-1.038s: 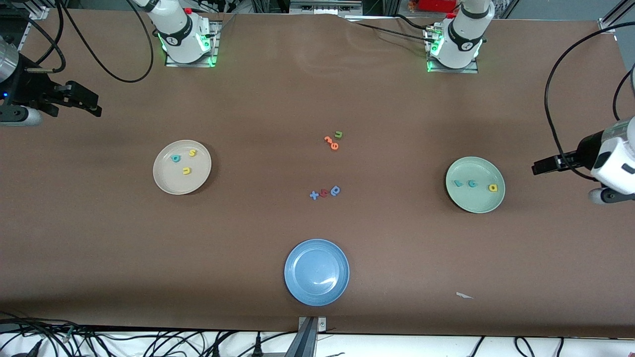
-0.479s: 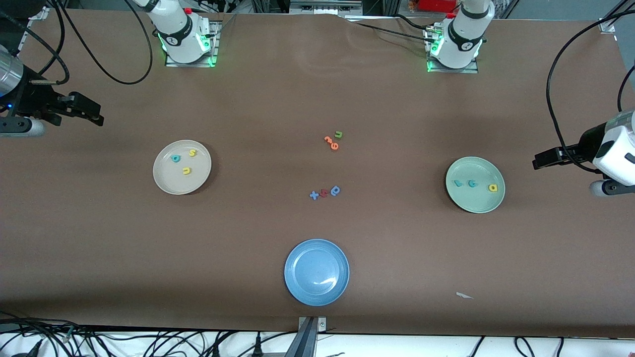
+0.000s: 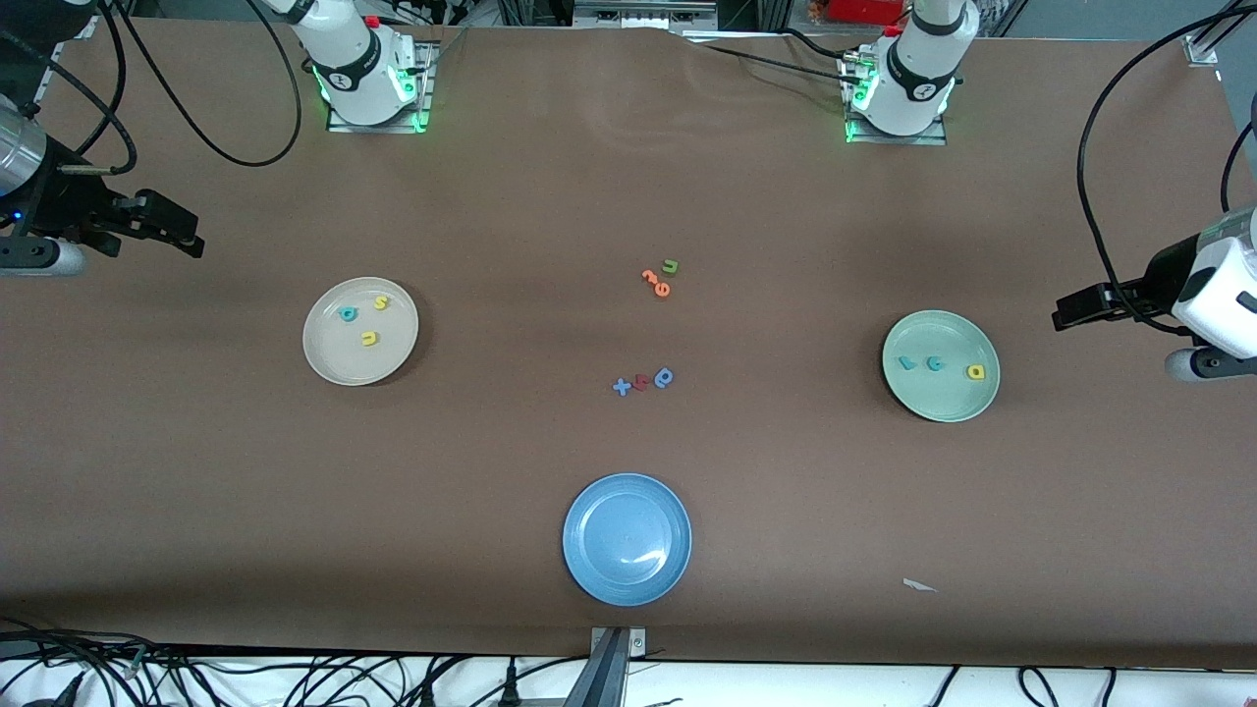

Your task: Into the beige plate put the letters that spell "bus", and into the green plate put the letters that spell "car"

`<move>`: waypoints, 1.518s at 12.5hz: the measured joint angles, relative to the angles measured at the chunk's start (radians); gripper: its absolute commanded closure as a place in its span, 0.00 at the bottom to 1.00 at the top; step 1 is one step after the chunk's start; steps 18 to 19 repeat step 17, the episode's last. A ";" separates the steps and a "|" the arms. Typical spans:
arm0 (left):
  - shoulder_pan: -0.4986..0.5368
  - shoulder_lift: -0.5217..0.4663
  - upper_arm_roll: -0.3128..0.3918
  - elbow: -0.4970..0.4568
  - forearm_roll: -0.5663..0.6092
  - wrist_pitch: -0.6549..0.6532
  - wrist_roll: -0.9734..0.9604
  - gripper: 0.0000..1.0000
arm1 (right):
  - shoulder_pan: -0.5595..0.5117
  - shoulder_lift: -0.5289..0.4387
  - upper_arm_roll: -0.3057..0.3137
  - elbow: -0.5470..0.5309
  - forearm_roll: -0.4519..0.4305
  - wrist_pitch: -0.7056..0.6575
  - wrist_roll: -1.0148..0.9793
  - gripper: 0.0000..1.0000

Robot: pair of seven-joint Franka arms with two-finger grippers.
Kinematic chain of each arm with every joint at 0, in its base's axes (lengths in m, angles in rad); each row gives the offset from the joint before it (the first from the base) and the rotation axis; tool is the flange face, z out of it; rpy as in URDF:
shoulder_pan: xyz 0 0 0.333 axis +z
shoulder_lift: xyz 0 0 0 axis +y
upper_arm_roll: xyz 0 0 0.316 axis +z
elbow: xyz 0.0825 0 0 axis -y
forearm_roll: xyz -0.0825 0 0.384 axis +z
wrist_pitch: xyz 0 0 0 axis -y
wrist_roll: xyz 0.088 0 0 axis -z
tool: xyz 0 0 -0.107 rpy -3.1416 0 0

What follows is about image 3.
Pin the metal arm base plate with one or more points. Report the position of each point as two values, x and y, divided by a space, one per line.
933 140
344 127

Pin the blue round plate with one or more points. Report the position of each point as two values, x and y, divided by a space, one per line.
628 540

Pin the beige round plate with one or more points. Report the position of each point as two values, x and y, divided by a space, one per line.
334 355

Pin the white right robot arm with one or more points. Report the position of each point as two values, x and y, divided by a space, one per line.
354 59

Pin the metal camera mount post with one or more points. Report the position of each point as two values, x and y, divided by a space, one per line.
604 678

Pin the white paper scrap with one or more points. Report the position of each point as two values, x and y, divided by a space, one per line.
919 586

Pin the brown table cover sheet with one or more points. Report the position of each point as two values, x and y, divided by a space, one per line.
196 491

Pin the green round plate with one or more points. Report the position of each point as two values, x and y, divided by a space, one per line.
943 403

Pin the blue letter a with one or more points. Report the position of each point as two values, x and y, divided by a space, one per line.
664 378

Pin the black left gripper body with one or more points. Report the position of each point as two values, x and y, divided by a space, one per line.
1162 274

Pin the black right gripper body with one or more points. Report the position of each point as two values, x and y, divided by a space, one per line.
61 199

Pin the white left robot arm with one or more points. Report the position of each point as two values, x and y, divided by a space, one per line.
918 69

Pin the red box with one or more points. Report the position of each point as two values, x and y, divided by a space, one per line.
864 10

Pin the grey power strip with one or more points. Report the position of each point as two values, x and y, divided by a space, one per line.
638 12

